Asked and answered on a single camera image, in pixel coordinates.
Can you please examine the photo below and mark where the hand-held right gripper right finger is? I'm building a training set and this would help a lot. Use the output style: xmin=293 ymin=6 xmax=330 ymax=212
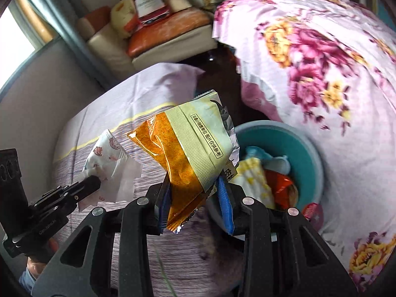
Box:
xmin=216 ymin=175 xmax=359 ymax=297

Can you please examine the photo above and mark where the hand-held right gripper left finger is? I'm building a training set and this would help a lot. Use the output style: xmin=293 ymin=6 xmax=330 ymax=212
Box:
xmin=31 ymin=173 xmax=171 ymax=297

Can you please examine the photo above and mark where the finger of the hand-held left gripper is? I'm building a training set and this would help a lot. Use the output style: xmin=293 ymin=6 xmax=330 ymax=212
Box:
xmin=63 ymin=175 xmax=102 ymax=206

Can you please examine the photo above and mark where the white printed wet wipe packet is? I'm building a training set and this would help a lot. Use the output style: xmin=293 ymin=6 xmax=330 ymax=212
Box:
xmin=77 ymin=129 xmax=143 ymax=213

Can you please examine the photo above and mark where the yellow and white wrapper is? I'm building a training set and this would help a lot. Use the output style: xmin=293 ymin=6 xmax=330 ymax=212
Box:
xmin=231 ymin=157 xmax=276 ymax=210

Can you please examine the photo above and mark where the red orange small packet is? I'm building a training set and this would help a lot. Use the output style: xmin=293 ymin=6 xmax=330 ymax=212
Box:
xmin=265 ymin=170 xmax=299 ymax=211

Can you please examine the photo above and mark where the light blue wrapper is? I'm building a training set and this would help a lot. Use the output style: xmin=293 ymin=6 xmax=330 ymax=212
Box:
xmin=245 ymin=146 xmax=292 ymax=174

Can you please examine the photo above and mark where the orange and cream snack packet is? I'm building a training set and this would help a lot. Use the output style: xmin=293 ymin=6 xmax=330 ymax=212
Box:
xmin=127 ymin=89 xmax=241 ymax=235

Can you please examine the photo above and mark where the teal trash bin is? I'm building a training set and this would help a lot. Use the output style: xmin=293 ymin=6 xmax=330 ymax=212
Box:
xmin=206 ymin=121 xmax=326 ymax=244

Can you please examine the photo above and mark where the person's left forearm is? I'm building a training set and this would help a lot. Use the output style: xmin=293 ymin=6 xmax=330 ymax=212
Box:
xmin=19 ymin=255 xmax=49 ymax=295

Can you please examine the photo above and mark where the striped purple bedsheet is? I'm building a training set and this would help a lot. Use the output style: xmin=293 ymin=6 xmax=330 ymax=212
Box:
xmin=51 ymin=62 xmax=248 ymax=297

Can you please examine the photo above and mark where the cream sofa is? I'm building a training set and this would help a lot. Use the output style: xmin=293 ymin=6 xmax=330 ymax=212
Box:
xmin=77 ymin=0 xmax=219 ymax=81

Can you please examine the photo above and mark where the pink floral quilt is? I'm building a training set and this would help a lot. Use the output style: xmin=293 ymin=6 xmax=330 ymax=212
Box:
xmin=212 ymin=0 xmax=396 ymax=292

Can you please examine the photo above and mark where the grey curtain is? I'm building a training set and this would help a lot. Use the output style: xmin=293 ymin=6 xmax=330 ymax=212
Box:
xmin=23 ymin=0 xmax=106 ymax=88

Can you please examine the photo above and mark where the cream printed pillow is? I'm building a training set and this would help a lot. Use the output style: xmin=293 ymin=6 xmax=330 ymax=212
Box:
xmin=110 ymin=0 xmax=193 ymax=40

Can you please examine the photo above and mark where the orange seat cushion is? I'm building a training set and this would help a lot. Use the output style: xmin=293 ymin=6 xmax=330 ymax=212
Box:
xmin=127 ymin=9 xmax=215 ymax=58

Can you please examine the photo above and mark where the red gift bag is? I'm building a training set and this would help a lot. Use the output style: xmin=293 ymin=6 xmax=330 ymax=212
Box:
xmin=133 ymin=0 xmax=173 ymax=26

